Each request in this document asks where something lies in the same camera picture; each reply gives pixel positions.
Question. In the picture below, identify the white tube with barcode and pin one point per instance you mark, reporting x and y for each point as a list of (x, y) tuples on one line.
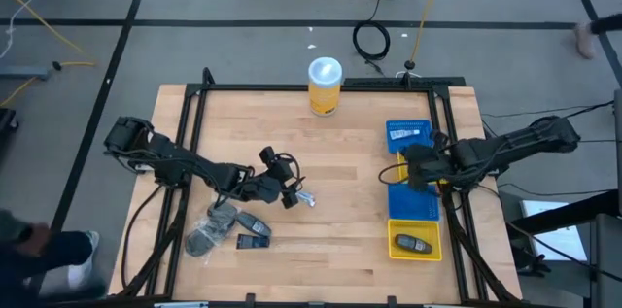
[(404, 134)]

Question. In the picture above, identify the blue plastic basket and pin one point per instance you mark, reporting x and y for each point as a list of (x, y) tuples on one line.
[(393, 145), (413, 203)]

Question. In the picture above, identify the black diagonal beam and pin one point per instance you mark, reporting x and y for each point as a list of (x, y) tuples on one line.
[(559, 213)]

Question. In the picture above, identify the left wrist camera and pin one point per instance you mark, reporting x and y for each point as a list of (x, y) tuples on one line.
[(279, 171)]

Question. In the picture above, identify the yellow white disinfecting wipes canister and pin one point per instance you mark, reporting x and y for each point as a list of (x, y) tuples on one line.
[(324, 87)]

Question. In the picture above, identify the black aluminium table frame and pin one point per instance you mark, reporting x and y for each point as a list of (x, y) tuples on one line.
[(243, 87)]

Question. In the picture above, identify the black caster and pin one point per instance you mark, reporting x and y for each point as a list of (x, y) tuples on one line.
[(7, 121)]

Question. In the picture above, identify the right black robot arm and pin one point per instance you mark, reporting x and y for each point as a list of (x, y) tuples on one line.
[(510, 147)]

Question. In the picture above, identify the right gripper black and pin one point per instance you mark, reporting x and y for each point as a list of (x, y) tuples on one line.
[(437, 162)]

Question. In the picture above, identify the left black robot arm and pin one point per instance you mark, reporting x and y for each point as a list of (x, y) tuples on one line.
[(160, 150)]

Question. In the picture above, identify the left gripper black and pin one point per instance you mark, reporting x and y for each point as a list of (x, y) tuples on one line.
[(260, 189)]

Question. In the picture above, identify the dark blue tube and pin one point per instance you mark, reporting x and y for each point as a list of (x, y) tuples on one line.
[(252, 241)]

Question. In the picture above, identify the small white tube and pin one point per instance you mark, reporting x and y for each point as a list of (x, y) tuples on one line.
[(307, 197)]

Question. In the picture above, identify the grey stand foot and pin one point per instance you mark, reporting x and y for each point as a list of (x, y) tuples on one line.
[(24, 71)]

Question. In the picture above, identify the person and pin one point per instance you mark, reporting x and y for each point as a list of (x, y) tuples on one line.
[(63, 249), (583, 41)]

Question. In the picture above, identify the white paper sheet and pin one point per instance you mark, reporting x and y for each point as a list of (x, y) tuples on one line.
[(544, 211)]

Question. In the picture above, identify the yellow plastic basket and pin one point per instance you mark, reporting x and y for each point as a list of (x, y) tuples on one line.
[(435, 230), (401, 172)]

